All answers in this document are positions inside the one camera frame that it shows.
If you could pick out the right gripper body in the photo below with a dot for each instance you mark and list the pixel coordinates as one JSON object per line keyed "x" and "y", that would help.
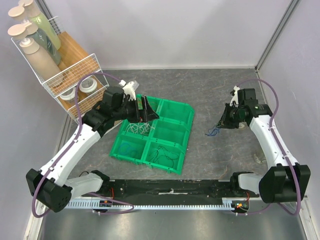
{"x": 225, "y": 117}

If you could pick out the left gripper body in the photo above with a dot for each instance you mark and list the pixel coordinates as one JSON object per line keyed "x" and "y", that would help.
{"x": 136, "y": 115}

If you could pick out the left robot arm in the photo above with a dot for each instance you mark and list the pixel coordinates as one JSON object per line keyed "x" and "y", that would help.
{"x": 50, "y": 185}

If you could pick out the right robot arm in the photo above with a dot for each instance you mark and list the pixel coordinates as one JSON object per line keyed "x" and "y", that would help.
{"x": 285, "y": 180}

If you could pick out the green compartment tray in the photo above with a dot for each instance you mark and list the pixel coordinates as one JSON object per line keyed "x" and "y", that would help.
{"x": 161, "y": 143}

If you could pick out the paper cup with lid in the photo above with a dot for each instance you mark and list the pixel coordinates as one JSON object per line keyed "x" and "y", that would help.
{"x": 69, "y": 96}
{"x": 88, "y": 86}

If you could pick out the wooden shelf board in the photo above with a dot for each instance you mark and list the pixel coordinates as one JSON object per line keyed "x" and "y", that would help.
{"x": 76, "y": 63}

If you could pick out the beige pump bottle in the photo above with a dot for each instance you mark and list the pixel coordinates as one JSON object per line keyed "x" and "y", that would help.
{"x": 41, "y": 61}

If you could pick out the dark green pump bottle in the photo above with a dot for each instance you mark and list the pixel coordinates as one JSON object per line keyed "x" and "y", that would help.
{"x": 25, "y": 32}

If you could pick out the light green bottle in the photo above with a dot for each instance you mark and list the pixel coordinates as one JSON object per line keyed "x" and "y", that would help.
{"x": 28, "y": 11}

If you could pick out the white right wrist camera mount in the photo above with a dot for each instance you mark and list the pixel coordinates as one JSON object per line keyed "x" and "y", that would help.
{"x": 234, "y": 100}

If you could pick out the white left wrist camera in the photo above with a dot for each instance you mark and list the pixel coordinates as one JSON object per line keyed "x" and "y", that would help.
{"x": 129, "y": 88}

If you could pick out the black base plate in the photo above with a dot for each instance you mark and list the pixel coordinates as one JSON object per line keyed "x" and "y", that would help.
{"x": 121, "y": 188}

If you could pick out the white wire shelf rack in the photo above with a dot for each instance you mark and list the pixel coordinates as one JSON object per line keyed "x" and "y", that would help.
{"x": 56, "y": 24}

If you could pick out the slotted cable duct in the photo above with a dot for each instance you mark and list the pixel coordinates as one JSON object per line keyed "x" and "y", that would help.
{"x": 156, "y": 204}

